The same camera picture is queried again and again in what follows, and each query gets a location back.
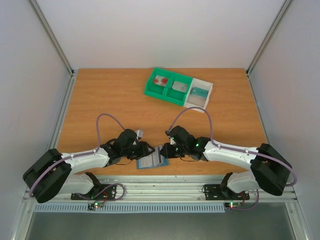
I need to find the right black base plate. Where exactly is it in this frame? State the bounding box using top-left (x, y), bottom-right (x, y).
top-left (201, 184), bottom-right (250, 201)

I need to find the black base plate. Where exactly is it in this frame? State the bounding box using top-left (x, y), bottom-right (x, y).
top-left (201, 184), bottom-right (250, 201)
top-left (70, 184), bottom-right (117, 201)

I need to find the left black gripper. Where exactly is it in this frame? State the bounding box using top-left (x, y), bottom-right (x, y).
top-left (122, 141), bottom-right (156, 161)

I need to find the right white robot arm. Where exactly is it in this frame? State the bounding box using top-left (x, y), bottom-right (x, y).
top-left (160, 125), bottom-right (292, 199)

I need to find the left aluminium frame post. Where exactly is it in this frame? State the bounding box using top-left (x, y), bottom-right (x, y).
top-left (28, 0), bottom-right (74, 76)

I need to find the aluminium frame post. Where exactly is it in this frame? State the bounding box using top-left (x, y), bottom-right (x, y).
top-left (28, 0), bottom-right (74, 76)
top-left (245, 0), bottom-right (294, 78)

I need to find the left circuit board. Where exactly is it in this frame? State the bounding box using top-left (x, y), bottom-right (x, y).
top-left (87, 202), bottom-right (104, 211)

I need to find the green bin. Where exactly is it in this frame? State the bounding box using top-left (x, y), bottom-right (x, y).
top-left (163, 72), bottom-right (193, 106)
top-left (144, 67), bottom-right (174, 100)

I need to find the grey slotted cable duct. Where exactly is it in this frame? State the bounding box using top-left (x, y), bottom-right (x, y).
top-left (33, 202), bottom-right (225, 214)

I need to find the blue card holder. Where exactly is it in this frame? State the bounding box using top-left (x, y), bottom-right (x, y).
top-left (136, 145), bottom-right (169, 170)

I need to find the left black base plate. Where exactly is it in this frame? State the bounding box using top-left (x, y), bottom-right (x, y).
top-left (70, 184), bottom-right (117, 201)

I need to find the middle green bin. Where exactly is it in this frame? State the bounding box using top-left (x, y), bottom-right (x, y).
top-left (163, 72), bottom-right (193, 106)

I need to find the red circle card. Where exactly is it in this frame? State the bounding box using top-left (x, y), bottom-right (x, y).
top-left (153, 75), bottom-right (169, 87)

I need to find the right aluminium frame post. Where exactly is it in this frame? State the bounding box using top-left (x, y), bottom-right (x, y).
top-left (245, 0), bottom-right (294, 78)

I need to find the teal card in bin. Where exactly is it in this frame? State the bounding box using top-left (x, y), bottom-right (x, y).
top-left (190, 87), bottom-right (209, 99)

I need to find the right circuit board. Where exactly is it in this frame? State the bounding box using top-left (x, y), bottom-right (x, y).
top-left (224, 201), bottom-right (243, 209)

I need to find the front aluminium rail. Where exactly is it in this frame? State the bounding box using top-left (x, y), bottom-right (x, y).
top-left (47, 175), bottom-right (298, 203)

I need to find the circuit board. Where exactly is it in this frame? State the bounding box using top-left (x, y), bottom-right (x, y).
top-left (87, 202), bottom-right (104, 211)
top-left (224, 201), bottom-right (243, 209)

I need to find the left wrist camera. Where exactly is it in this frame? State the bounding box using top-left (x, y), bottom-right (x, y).
top-left (135, 129), bottom-right (144, 139)

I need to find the left green bin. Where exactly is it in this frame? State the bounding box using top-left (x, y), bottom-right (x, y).
top-left (144, 67), bottom-right (174, 100)

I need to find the white bin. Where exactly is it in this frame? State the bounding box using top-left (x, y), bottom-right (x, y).
top-left (183, 78), bottom-right (213, 113)

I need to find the left side aluminium rail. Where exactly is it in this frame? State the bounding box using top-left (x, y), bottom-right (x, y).
top-left (44, 69), bottom-right (79, 153)

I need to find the grey flower card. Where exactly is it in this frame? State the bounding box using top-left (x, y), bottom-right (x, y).
top-left (172, 81), bottom-right (189, 93)

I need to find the right side aluminium rail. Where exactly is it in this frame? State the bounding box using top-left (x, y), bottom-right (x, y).
top-left (247, 74), bottom-right (271, 145)

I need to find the aluminium rail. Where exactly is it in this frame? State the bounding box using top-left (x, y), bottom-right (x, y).
top-left (247, 74), bottom-right (271, 145)
top-left (47, 175), bottom-right (298, 203)
top-left (44, 69), bottom-right (79, 153)

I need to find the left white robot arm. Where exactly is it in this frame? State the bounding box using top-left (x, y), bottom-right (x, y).
top-left (22, 129), bottom-right (155, 203)

